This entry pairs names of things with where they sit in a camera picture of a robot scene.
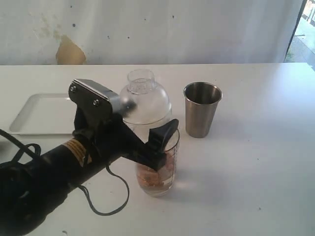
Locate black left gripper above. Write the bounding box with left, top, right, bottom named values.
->
left=73, top=108, right=179, bottom=171

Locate wooden pieces and coin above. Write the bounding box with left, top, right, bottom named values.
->
left=136, top=157, right=176, bottom=191

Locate clear measuring cup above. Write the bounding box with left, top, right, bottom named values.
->
left=135, top=129, right=180, bottom=197

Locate stainless steel cup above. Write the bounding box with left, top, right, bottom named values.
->
left=184, top=82, right=222, bottom=138

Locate clear plastic dome lid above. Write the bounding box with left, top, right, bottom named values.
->
left=120, top=69, right=172, bottom=128

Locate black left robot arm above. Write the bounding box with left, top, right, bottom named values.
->
left=0, top=109, right=179, bottom=236

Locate white rectangular plastic tray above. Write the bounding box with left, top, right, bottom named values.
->
left=9, top=93, right=77, bottom=135

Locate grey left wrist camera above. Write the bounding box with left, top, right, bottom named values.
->
left=68, top=79, right=137, bottom=125

